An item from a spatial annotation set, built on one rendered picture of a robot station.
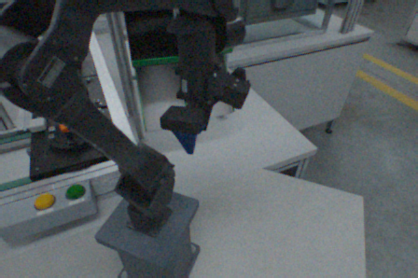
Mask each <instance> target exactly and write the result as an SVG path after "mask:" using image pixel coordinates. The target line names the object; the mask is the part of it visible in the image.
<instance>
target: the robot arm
mask: <svg viewBox="0 0 418 278"><path fill-rule="evenodd" d="M173 8H178V9H181V10H184V11H187V12H188V13H190V14H197V15H200V16H202V18H201V17H192V18H190V17H189V16H188V15H184V14H176V15H175V19H174V20H173V22H170V25H168V27H167V32H168V33H172V34H178V61H179V65H178V67H176V68H175V75H176V76H179V78H180V90H179V91H178V92H177V93H176V99H181V100H184V102H186V103H187V106H175V105H172V106H170V107H169V108H168V109H167V110H166V111H165V112H164V114H163V115H161V117H160V126H161V128H162V129H164V130H167V131H171V132H173V134H174V135H175V137H176V138H177V140H178V141H179V143H181V146H182V147H183V148H184V149H185V151H187V154H190V155H192V154H194V150H195V143H196V138H197V134H201V132H202V131H204V132H206V129H207V126H208V123H209V118H210V117H211V112H212V109H213V106H214V104H216V103H217V102H219V101H220V102H222V103H224V104H229V105H230V106H233V108H235V109H242V106H243V105H244V101H245V99H246V98H247V95H248V93H249V91H250V86H251V84H250V82H249V81H250V80H248V79H247V81H246V73H245V70H244V69H242V68H241V67H237V68H236V69H235V70H233V72H232V73H230V72H228V73H222V72H220V71H219V68H221V66H222V65H221V64H219V63H215V53H220V52H222V51H223V50H227V49H230V48H234V47H236V46H238V45H240V44H241V43H242V42H243V41H244V37H245V34H246V30H245V24H244V21H243V19H242V18H241V17H240V15H238V13H239V8H238V7H235V6H234V4H233V2H232V0H11V1H10V2H9V3H8V4H7V5H6V6H4V8H2V9H1V11H0V95H1V96H3V97H5V98H6V100H9V101H10V102H11V103H13V104H14V105H16V106H17V107H19V108H20V109H24V110H26V111H27V112H31V113H32V114H34V115H38V116H39V117H41V118H44V119H45V120H49V121H51V122H54V123H58V124H61V125H63V126H65V127H66V128H67V129H68V130H69V131H71V132H73V133H74V134H76V135H77V136H78V137H80V138H81V139H83V140H84V141H86V143H89V146H93V147H94V148H96V149H97V151H100V152H101V153H102V154H103V155H105V156H106V157H108V158H109V159H110V160H112V161H113V162H115V165H117V166H118V170H119V172H120V173H121V176H120V177H119V180H118V182H117V185H116V187H115V188H114V191H115V192H116V193H117V194H118V195H119V196H121V197H122V198H123V199H125V200H126V201H127V202H128V204H129V206H128V208H127V210H128V214H129V216H130V218H129V219H128V221H127V223H126V227H128V228H130V229H134V230H136V231H138V232H142V233H144V234H145V235H148V236H150V237H152V238H156V237H157V236H158V235H159V232H160V231H161V228H162V227H163V226H164V223H165V222H166V221H167V218H168V217H169V215H170V213H171V212H172V208H170V207H167V204H169V203H170V202H171V201H172V197H173V190H174V184H175V179H174V178H175V170H174V169H173V168H174V167H175V165H173V164H172V163H171V162H169V160H168V159H167V157H166V156H165V155H164V154H161V153H160V152H159V151H157V150H156V149H154V148H152V147H150V146H148V145H146V144H145V143H142V142H141V141H140V140H139V143H138V144H137V145H136V144H135V143H134V142H133V141H132V140H131V139H130V138H129V137H128V136H127V135H126V134H124V133H123V132H122V131H121V130H120V129H119V128H118V127H117V126H116V125H115V124H114V123H113V122H112V121H111V120H110V119H108V118H107V117H106V116H105V115H104V114H103V112H101V111H100V109H98V108H97V106H95V105H94V103H93V102H92V101H90V99H89V97H88V94H87V92H86V87H85V84H84V82H83V80H82V79H81V78H80V76H79V75H78V73H77V70H78V68H79V66H80V65H81V64H82V62H84V60H85V58H86V56H87V55H88V50H89V46H90V43H91V33H92V30H93V24H94V23H95V22H96V20H97V19H98V18H99V16H100V14H102V13H113V12H124V11H136V10H160V9H171V10H173ZM46 31H47V32H46ZM45 32H46V33H45ZM43 33H45V35H43V37H42V39H41V40H39V39H38V38H39V36H40V35H42V34H43Z"/></svg>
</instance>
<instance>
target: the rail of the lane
mask: <svg viewBox="0 0 418 278"><path fill-rule="evenodd" d="M66 171H67V172H68V174H61V175H58V176H53V177H51V178H49V179H43V180H40V181H38V182H33V183H31V184H29V185H23V186H21V187H18V188H12V189H9V190H4V191H2V192H0V206H1V205H3V204H9V203H11V202H16V201H20V200H22V199H27V198H29V197H32V196H36V195H38V194H41V193H46V192H49V191H51V190H55V189H58V188H64V187H66V186H69V185H74V184H76V183H78V182H83V181H86V180H89V181H90V182H91V187H92V188H93V190H94V194H95V199H96V202H101V201H103V200H105V199H110V198H112V197H114V196H118V194H117V193H116V192H115V191H114V188H115V187H116V185H117V182H118V180H119V177H120V176H121V173H120V172H119V170H118V166H117V165H115V162H113V161H112V160H110V161H108V162H103V163H100V164H97V165H92V166H91V164H90V163H89V162H86V163H83V164H80V165H76V166H73V167H71V168H66Z"/></svg>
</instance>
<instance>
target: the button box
mask: <svg viewBox="0 0 418 278"><path fill-rule="evenodd" d="M74 185H82V186H83V188H84V192H83V195H82V196H80V197H79V198H77V199H69V198H68V197H67V196H66V190H67V189H68V188H69V187H71V186H72V185H69V186H66V187H64V188H58V189H55V190H51V191H49V192H46V193H50V194H51V196H53V198H54V202H53V203H52V204H51V205H50V206H49V207H46V208H44V209H38V208H37V207H36V206H35V199H37V197H38V196H40V195H42V194H43V193H41V194H38V195H36V196H32V197H29V198H27V199H22V200H20V201H16V202H11V203H9V204H3V205H1V206H0V237H1V238H2V239H3V240H4V241H5V242H6V243H9V242H14V241H16V240H18V239H22V238H24V237H26V236H29V235H33V234H35V233H37V232H40V231H43V230H45V229H51V228H53V227H57V226H60V225H61V224H66V223H68V222H70V221H75V220H77V219H79V218H82V217H84V216H86V215H92V214H94V213H97V212H98V210H97V202H96V199H95V194H94V190H93V188H92V187H91V182H90V181H89V180H86V181H83V182H78V183H76V184H74Z"/></svg>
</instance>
